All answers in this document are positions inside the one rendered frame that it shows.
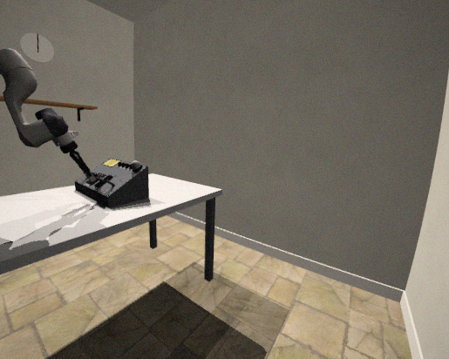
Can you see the dark grey control console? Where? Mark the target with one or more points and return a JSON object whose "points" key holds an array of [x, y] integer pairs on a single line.
{"points": [[127, 183]]}

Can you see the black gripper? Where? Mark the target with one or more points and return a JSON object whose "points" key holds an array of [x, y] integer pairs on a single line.
{"points": [[71, 149]]}

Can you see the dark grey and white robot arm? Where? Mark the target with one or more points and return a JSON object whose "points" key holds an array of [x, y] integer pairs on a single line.
{"points": [[20, 84]]}

